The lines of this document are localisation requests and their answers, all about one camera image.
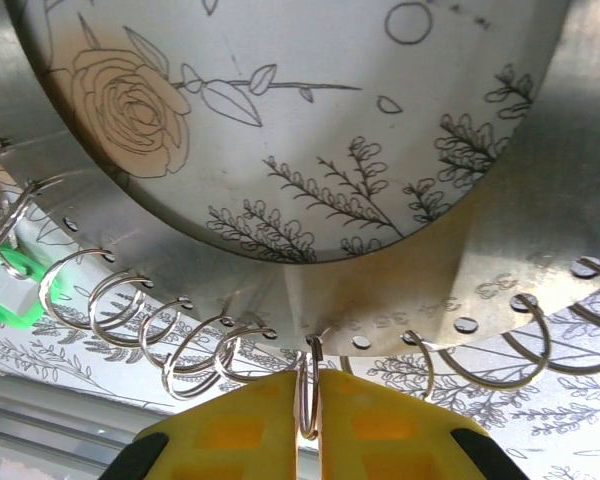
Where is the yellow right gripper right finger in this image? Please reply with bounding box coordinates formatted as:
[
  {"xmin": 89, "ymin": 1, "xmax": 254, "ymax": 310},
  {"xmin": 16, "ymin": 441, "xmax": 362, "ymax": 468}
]
[{"xmin": 319, "ymin": 368, "xmax": 525, "ymax": 480}]

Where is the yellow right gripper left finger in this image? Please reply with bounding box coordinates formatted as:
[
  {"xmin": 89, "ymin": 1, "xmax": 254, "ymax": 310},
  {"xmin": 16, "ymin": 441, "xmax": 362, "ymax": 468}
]
[{"xmin": 99, "ymin": 368, "xmax": 300, "ymax": 480}]

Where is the silver split key ring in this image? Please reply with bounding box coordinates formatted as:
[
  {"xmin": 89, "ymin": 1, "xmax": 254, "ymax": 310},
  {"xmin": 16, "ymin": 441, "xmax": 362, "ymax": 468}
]
[
  {"xmin": 0, "ymin": 179, "xmax": 66, "ymax": 261},
  {"xmin": 37, "ymin": 248, "xmax": 117, "ymax": 331},
  {"xmin": 137, "ymin": 297, "xmax": 196, "ymax": 374},
  {"xmin": 296, "ymin": 335, "xmax": 327, "ymax": 442},
  {"xmin": 437, "ymin": 294, "xmax": 552, "ymax": 394},
  {"xmin": 89, "ymin": 269, "xmax": 155, "ymax": 347},
  {"xmin": 403, "ymin": 328, "xmax": 437, "ymax": 402},
  {"xmin": 160, "ymin": 314, "xmax": 236, "ymax": 401},
  {"xmin": 542, "ymin": 255, "xmax": 600, "ymax": 377},
  {"xmin": 213, "ymin": 324, "xmax": 301, "ymax": 386}
]

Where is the green plastic key tag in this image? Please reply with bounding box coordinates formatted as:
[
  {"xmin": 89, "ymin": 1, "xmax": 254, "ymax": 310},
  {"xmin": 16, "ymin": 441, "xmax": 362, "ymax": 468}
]
[{"xmin": 0, "ymin": 247, "xmax": 62, "ymax": 330}]

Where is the aluminium mounting rail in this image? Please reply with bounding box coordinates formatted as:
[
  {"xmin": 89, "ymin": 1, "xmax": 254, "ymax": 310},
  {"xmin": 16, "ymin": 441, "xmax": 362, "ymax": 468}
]
[{"xmin": 0, "ymin": 372, "xmax": 154, "ymax": 480}]

